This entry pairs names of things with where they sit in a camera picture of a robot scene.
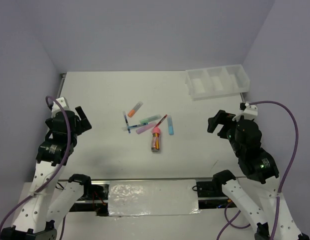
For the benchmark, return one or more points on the pink-capped clear tube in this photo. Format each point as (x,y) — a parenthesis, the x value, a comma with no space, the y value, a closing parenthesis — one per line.
(155,141)

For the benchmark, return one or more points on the blue highlighter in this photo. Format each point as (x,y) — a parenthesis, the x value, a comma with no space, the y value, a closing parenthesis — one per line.
(170,125)

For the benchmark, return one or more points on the purple highlighter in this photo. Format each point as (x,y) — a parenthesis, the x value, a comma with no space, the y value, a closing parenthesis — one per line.
(146,127)

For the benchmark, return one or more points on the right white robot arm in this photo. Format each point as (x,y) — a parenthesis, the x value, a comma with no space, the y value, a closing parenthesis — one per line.
(271,219)

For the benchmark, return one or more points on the aluminium rail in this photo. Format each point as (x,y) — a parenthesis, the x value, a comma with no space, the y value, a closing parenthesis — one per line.
(104,181)

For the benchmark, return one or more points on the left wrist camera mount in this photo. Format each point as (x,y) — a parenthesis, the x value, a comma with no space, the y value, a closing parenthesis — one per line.
(61,103)

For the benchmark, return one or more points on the dark blue pen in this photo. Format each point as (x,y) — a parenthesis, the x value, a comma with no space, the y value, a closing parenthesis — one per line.
(126,122)

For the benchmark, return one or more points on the silver foil sheet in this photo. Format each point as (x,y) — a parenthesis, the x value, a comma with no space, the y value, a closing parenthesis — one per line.
(152,198)

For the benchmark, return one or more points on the green highlighter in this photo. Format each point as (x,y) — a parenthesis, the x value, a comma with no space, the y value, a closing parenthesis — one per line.
(150,119)

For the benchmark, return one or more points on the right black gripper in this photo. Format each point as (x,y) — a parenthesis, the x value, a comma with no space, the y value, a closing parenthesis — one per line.
(221,116)

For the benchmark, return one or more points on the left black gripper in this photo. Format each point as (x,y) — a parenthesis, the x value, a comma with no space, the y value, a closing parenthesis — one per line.
(84,124)

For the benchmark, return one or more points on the orange highlighter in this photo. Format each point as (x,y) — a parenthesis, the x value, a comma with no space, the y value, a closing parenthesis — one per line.
(135,109)

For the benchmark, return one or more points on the clear three-compartment organizer tray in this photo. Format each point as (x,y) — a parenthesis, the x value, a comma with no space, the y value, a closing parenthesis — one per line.
(216,82)

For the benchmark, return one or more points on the teal blue pen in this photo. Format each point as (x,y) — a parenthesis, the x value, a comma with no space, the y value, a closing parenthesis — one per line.
(133,126)

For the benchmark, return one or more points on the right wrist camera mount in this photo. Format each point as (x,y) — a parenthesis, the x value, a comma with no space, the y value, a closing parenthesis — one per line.
(247,111)

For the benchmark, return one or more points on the red pen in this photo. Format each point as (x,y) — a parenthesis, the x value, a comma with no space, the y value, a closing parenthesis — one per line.
(157,125)

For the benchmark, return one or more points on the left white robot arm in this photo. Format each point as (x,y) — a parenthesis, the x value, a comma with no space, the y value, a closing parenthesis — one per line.
(40,215)

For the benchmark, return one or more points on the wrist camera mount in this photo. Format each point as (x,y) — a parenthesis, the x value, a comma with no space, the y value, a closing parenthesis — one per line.
(247,111)
(61,103)

